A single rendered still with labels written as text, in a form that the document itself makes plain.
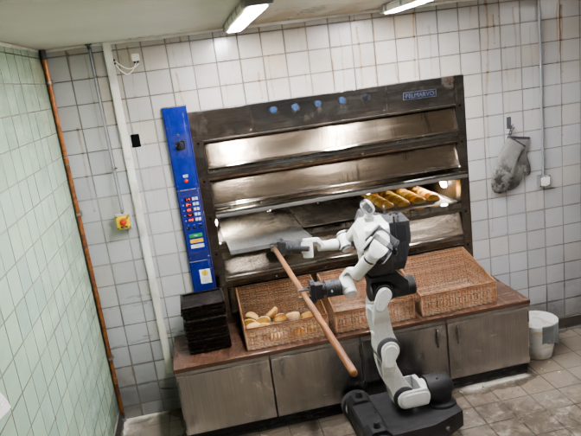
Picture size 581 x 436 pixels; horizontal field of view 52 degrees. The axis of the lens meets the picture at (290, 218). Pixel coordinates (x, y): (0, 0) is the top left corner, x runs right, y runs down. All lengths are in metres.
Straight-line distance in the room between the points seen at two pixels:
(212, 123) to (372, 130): 1.11
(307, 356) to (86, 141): 2.00
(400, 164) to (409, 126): 0.27
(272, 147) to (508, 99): 1.75
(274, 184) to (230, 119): 0.53
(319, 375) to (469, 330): 1.07
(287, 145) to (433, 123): 1.06
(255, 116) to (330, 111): 0.52
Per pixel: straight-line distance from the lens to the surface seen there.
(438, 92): 4.41
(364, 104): 4.22
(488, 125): 4.57
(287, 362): 3.94
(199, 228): 4.10
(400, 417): 3.87
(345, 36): 4.17
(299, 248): 3.69
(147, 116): 4.03
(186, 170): 4.03
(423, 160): 4.39
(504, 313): 4.33
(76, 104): 4.08
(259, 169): 4.09
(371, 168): 4.26
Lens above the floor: 2.30
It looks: 14 degrees down
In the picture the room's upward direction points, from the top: 8 degrees counter-clockwise
